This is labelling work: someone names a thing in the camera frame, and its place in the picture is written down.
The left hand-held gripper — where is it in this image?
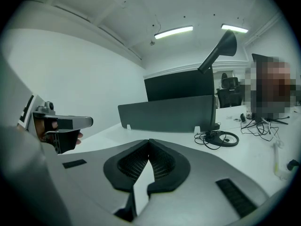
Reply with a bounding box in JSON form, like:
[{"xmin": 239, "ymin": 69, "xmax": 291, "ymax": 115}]
[{"xmin": 17, "ymin": 94, "xmax": 94, "ymax": 154}]

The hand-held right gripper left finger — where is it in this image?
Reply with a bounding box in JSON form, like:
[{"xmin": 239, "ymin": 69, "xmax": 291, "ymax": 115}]
[{"xmin": 58, "ymin": 138, "xmax": 150, "ymax": 226}]

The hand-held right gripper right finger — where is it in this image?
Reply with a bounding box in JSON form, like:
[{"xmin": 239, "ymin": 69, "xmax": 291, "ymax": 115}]
[{"xmin": 140, "ymin": 138, "xmax": 269, "ymax": 226}]

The person's left forearm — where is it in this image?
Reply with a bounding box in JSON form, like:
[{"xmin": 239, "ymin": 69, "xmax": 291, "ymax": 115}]
[{"xmin": 0, "ymin": 123, "xmax": 72, "ymax": 226}]

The person's left hand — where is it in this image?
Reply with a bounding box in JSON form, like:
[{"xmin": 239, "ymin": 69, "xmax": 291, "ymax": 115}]
[{"xmin": 34, "ymin": 119, "xmax": 84, "ymax": 146}]

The white table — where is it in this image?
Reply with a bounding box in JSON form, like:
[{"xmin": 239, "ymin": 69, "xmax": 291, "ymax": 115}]
[{"xmin": 58, "ymin": 104, "xmax": 300, "ymax": 199}]

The grey desk divider panel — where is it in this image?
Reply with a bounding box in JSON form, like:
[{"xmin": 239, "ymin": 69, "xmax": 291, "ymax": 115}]
[{"xmin": 117, "ymin": 95, "xmax": 217, "ymax": 134}]

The black desk lamp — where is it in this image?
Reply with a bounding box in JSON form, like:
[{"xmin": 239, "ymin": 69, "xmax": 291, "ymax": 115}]
[{"xmin": 197, "ymin": 29, "xmax": 240, "ymax": 147}]

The white yellow-tipped object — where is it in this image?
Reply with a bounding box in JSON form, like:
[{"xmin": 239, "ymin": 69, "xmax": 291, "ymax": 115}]
[{"xmin": 272, "ymin": 142, "xmax": 292, "ymax": 181}]

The black office chair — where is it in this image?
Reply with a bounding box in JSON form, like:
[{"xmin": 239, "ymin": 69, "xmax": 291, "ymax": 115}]
[{"xmin": 216, "ymin": 77, "xmax": 244, "ymax": 109}]

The black screen panel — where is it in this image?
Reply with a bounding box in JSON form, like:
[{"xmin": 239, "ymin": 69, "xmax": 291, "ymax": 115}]
[{"xmin": 143, "ymin": 69, "xmax": 215, "ymax": 103}]

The small black object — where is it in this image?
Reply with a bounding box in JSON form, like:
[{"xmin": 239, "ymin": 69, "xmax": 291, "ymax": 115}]
[{"xmin": 286, "ymin": 159, "xmax": 300, "ymax": 171}]

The black computer monitor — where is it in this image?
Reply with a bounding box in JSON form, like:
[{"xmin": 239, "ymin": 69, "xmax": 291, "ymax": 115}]
[{"xmin": 251, "ymin": 53, "xmax": 292, "ymax": 126}]

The long ceiling light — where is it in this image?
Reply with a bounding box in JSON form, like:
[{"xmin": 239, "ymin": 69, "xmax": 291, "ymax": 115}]
[
  {"xmin": 153, "ymin": 25, "xmax": 194, "ymax": 40},
  {"xmin": 220, "ymin": 23, "xmax": 250, "ymax": 34}
]

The black tangled cable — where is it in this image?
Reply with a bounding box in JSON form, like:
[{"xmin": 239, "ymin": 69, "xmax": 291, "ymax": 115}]
[{"xmin": 193, "ymin": 130, "xmax": 228, "ymax": 151}]

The black thin cable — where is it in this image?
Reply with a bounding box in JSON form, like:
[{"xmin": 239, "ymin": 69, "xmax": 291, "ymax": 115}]
[{"xmin": 240, "ymin": 120, "xmax": 281, "ymax": 142}]

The white cable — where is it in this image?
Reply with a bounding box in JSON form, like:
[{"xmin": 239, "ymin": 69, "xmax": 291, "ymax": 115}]
[{"xmin": 262, "ymin": 118, "xmax": 284, "ymax": 148}]

